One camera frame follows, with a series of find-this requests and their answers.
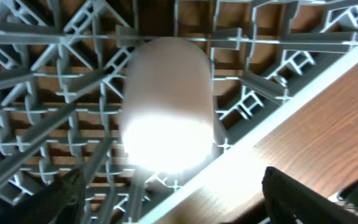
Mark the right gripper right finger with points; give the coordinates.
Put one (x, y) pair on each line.
(287, 200)

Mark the grey dishwasher rack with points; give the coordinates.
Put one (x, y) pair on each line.
(63, 65)

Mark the pink cup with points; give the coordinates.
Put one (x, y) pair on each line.
(167, 121)

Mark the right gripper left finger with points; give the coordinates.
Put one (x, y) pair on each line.
(62, 201)

